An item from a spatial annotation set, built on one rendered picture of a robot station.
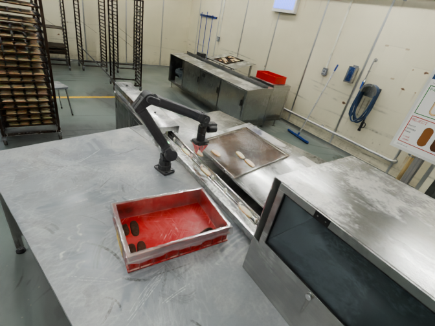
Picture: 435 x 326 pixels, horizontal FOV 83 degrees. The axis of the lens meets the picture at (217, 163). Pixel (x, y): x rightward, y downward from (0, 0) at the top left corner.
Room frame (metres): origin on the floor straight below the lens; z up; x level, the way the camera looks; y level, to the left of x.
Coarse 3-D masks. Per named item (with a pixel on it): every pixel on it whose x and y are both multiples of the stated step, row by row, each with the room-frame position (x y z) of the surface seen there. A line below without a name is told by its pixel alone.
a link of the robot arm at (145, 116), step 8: (144, 96) 1.24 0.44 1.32; (136, 104) 1.24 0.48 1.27; (144, 104) 1.23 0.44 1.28; (136, 112) 1.21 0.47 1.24; (144, 112) 1.24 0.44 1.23; (144, 120) 1.25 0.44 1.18; (152, 120) 1.27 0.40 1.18; (152, 128) 1.27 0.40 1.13; (160, 136) 1.30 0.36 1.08; (160, 144) 1.31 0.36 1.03; (168, 144) 1.33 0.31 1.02; (168, 152) 1.31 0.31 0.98; (176, 152) 1.34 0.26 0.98; (168, 160) 1.32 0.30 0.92
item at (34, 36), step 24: (0, 0) 2.58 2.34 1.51; (0, 24) 2.67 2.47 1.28; (24, 24) 2.99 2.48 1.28; (0, 48) 2.63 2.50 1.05; (24, 48) 2.82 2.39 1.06; (48, 48) 2.76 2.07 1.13; (0, 72) 2.50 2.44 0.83; (24, 72) 2.67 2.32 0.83; (48, 72) 2.84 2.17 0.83; (0, 96) 2.58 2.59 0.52; (24, 96) 2.70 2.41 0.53; (48, 96) 2.87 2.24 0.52; (0, 120) 2.39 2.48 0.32; (24, 120) 2.54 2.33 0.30; (48, 120) 2.79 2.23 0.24
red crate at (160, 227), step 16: (176, 208) 1.01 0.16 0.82; (192, 208) 1.04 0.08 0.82; (128, 224) 0.83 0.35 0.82; (144, 224) 0.85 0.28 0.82; (160, 224) 0.87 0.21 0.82; (176, 224) 0.89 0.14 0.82; (192, 224) 0.92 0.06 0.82; (208, 224) 0.94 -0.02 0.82; (128, 240) 0.74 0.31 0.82; (144, 240) 0.76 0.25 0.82; (160, 240) 0.78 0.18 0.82; (176, 240) 0.80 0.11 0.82; (208, 240) 0.80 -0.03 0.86; (224, 240) 0.85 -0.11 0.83; (160, 256) 0.67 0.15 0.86; (176, 256) 0.71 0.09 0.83; (128, 272) 0.59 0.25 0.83
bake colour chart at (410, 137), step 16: (432, 80) 1.42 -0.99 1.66; (432, 96) 1.39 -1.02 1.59; (416, 112) 1.41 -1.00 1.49; (432, 112) 1.36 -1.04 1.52; (400, 128) 1.43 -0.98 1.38; (416, 128) 1.38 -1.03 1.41; (432, 128) 1.33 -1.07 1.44; (400, 144) 1.40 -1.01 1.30; (416, 144) 1.34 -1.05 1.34; (432, 144) 1.30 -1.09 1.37; (432, 160) 1.27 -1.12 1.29
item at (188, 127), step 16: (144, 128) 1.92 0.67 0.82; (192, 128) 2.13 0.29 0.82; (224, 128) 2.30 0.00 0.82; (192, 144) 1.80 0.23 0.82; (288, 144) 2.23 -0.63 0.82; (208, 160) 1.60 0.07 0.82; (320, 160) 2.01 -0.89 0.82; (224, 176) 1.43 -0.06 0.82; (240, 192) 1.28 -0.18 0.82; (256, 208) 1.16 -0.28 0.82
